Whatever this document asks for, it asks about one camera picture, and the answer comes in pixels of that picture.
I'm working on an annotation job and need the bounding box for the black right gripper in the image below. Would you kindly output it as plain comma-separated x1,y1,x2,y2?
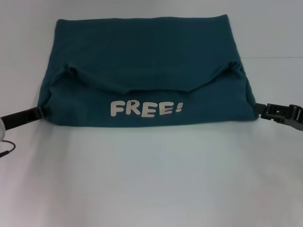
254,103,303,132

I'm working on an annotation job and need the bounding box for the teal blue t-shirt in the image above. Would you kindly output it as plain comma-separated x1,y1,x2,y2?
37,14,260,126

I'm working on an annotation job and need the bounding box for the dark red cable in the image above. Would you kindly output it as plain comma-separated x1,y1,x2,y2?
0,140,16,158

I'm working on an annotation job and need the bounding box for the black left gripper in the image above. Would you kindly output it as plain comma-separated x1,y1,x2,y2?
0,106,48,131

